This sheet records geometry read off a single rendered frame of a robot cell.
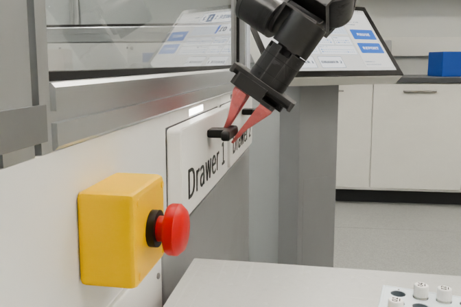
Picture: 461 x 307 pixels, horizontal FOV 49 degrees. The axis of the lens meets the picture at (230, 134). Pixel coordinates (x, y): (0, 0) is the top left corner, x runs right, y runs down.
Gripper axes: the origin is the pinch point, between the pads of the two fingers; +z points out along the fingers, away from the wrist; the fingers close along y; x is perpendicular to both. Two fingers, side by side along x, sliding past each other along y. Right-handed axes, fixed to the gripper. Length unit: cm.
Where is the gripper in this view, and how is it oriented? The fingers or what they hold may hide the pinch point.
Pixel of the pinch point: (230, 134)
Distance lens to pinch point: 74.5
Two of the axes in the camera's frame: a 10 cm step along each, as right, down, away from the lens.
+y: -8.1, -5.8, 0.6
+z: -5.6, 8.1, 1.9
